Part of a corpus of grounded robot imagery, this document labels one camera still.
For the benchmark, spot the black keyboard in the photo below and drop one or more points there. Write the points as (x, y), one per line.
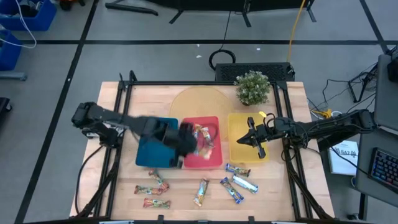
(385, 168)

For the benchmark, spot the black partition panel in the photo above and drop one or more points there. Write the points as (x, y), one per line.
(217, 4)

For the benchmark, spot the white blue granola bar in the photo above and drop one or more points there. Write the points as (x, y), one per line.
(245, 184)

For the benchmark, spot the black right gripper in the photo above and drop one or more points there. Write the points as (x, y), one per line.
(260, 149)

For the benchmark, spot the black monitor with stand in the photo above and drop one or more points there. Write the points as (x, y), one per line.
(393, 70)

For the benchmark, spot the red plastic bin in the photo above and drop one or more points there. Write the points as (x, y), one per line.
(192, 161)

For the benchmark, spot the black vented box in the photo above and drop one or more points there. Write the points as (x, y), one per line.
(255, 71)

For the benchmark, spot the white paper booklet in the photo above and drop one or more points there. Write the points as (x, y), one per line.
(343, 157)

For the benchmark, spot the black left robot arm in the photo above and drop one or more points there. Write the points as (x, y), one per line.
(109, 117)

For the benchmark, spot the grey rack foot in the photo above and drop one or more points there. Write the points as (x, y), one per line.
(14, 76)

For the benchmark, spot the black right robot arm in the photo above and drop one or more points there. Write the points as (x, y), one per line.
(326, 127)

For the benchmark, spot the grey desk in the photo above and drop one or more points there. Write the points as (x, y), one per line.
(385, 102)

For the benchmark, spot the blue Chewy granola bar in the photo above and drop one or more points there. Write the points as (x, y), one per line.
(231, 190)
(237, 170)

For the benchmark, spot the blue storage crate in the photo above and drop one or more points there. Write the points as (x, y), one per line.
(7, 53)
(31, 18)

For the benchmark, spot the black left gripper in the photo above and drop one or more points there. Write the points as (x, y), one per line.
(185, 138)

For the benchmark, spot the black metal table frame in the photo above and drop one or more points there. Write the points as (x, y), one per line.
(202, 83)

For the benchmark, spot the yellow plastic bin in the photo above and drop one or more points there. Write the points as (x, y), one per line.
(239, 155)

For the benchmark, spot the potted green plant black pot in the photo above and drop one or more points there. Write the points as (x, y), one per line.
(252, 88)

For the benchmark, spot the yellow tag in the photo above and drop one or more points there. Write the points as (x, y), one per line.
(262, 114)

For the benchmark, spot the round woven yellow placemat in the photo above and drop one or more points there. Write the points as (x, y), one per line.
(199, 102)

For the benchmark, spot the red Chewy granola bar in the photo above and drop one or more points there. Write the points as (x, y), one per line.
(147, 189)
(157, 178)
(157, 203)

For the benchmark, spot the blue plastic bin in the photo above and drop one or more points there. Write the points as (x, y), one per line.
(152, 155)

